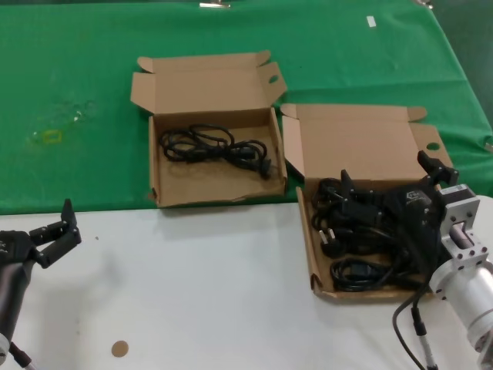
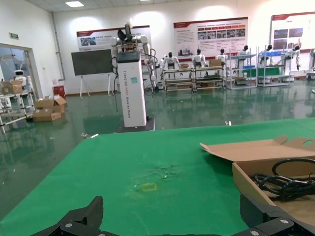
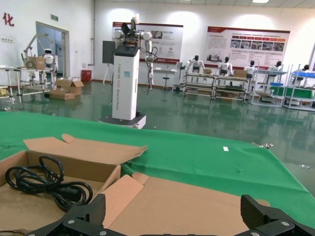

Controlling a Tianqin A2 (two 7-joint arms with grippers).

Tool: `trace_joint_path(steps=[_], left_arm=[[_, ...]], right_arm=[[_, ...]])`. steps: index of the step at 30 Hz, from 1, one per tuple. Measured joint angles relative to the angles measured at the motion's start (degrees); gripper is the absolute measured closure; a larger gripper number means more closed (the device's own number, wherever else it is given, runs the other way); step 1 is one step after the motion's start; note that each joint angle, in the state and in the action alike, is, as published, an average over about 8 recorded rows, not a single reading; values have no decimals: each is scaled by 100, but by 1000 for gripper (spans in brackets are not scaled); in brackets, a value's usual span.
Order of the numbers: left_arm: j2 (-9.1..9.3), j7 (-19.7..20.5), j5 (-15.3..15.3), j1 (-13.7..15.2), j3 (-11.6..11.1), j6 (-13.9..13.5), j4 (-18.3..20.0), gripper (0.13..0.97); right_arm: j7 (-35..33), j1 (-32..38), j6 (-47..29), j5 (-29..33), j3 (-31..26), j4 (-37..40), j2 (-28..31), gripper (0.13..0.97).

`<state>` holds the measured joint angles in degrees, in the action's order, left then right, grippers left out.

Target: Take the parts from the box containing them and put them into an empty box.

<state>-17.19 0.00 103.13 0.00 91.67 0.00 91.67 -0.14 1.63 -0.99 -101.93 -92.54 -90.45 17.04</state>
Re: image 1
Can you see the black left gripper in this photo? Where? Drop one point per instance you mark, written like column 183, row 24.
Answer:
column 15, row 248

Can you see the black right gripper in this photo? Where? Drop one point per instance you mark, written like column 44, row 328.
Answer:
column 414, row 204

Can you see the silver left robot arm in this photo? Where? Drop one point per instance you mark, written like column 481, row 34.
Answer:
column 3, row 345

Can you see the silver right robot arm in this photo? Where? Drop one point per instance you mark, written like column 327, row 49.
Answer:
column 466, row 285

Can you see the torn-rim open cardboard box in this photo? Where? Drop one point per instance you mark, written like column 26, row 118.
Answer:
column 215, row 185

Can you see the yellow tape square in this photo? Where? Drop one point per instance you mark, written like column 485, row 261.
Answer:
column 43, row 137

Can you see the clear crumpled tape patch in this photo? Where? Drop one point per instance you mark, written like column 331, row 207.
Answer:
column 79, row 113

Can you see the round brown cardboard disc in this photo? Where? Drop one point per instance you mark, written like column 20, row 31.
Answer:
column 119, row 348

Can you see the white tape piece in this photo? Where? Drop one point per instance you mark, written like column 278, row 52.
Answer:
column 371, row 22

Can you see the green tablecloth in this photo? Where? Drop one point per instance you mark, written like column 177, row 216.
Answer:
column 77, row 58

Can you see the metal tablecloth clip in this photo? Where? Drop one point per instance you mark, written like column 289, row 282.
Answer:
column 423, row 2
column 215, row 4

